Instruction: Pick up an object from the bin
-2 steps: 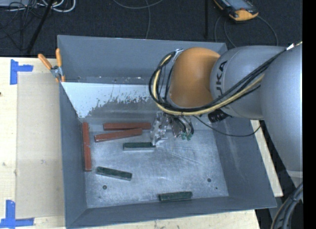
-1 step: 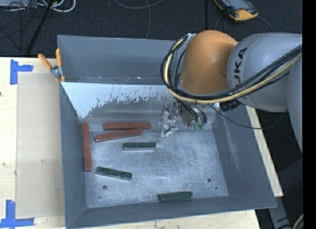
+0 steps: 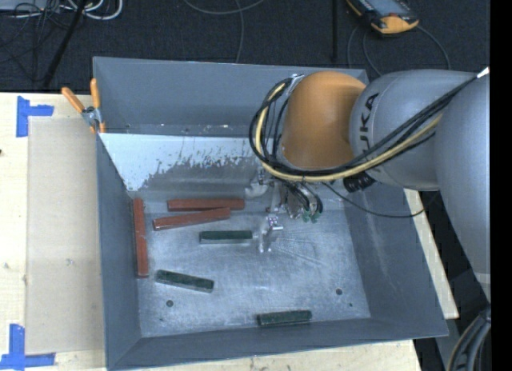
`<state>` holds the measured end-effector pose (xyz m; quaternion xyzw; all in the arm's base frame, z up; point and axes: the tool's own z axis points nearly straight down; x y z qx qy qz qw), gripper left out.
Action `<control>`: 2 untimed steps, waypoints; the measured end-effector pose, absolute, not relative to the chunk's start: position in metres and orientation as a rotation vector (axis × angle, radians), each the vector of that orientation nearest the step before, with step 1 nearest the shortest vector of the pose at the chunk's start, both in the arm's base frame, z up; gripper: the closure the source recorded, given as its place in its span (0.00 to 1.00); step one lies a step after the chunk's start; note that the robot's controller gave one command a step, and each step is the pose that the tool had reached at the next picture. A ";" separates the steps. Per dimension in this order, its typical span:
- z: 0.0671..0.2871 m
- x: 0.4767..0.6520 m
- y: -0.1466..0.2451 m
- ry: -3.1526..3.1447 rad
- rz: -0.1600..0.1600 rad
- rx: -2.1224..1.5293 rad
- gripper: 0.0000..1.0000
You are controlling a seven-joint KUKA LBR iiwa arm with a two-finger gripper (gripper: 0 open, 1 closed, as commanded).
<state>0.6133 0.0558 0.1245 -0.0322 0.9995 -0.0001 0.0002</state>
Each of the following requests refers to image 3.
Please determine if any red-brown flat block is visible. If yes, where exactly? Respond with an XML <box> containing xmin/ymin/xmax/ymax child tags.
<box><xmin>132</xmin><ymin>197</ymin><xmax>150</xmax><ymax>279</ymax></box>
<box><xmin>166</xmin><ymin>197</ymin><xmax>246</xmax><ymax>213</ymax></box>
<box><xmin>151</xmin><ymin>206</ymin><xmax>232</xmax><ymax>232</ymax></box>

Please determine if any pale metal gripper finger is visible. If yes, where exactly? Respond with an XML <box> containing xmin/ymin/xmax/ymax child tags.
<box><xmin>244</xmin><ymin>169</ymin><xmax>269</xmax><ymax>199</ymax></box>
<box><xmin>255</xmin><ymin>215</ymin><xmax>286</xmax><ymax>254</ymax></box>

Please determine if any pale wood flat board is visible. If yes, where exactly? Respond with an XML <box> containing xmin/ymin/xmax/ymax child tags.
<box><xmin>24</xmin><ymin>116</ymin><xmax>106</xmax><ymax>357</ymax></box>

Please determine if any dark green flat block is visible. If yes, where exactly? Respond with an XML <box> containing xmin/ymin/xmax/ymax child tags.
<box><xmin>198</xmin><ymin>229</ymin><xmax>254</xmax><ymax>246</ymax></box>
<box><xmin>154</xmin><ymin>269</ymin><xmax>215</xmax><ymax>294</ymax></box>
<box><xmin>256</xmin><ymin>309</ymin><xmax>314</xmax><ymax>328</ymax></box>

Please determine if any grey metal bin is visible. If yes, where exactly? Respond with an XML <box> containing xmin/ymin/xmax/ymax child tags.
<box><xmin>91</xmin><ymin>56</ymin><xmax>450</xmax><ymax>371</ymax></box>

